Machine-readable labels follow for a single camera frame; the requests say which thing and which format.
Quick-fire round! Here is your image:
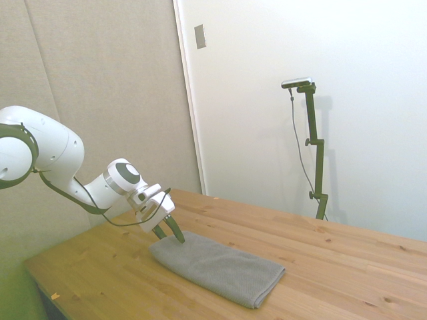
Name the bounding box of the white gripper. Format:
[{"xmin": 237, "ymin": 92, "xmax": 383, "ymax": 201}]
[{"xmin": 137, "ymin": 193, "xmax": 186, "ymax": 244}]

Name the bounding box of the grey towel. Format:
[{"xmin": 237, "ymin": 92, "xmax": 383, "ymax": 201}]
[{"xmin": 148, "ymin": 231, "xmax": 287, "ymax": 310}]

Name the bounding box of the white door frame trim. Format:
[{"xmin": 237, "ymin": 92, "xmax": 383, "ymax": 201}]
[{"xmin": 172, "ymin": 0, "xmax": 207, "ymax": 196}]

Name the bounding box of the black camera stand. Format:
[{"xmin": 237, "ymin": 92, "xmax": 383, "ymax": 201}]
[{"xmin": 296, "ymin": 83, "xmax": 330, "ymax": 221}]

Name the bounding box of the grey wall plate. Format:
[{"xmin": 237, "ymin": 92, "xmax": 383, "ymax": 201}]
[{"xmin": 193, "ymin": 23, "xmax": 207, "ymax": 50}]

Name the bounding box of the grey exterior camera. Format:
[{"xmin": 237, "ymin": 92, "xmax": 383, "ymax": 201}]
[{"xmin": 281, "ymin": 75, "xmax": 314, "ymax": 89}]

